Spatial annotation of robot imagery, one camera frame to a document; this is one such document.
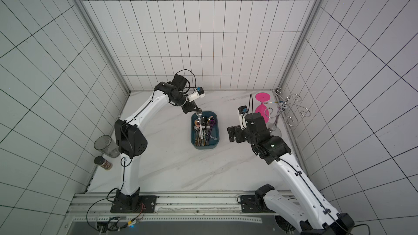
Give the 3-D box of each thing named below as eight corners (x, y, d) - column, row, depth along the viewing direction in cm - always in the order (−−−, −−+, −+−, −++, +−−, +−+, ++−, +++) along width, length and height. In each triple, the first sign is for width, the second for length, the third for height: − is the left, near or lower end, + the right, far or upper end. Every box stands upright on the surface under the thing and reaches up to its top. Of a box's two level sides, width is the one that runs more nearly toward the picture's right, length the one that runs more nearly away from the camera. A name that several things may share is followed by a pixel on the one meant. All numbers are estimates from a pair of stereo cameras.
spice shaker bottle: (101, 166, 86) (92, 160, 79) (106, 161, 88) (97, 154, 81) (110, 171, 84) (101, 165, 78) (114, 164, 87) (106, 158, 80)
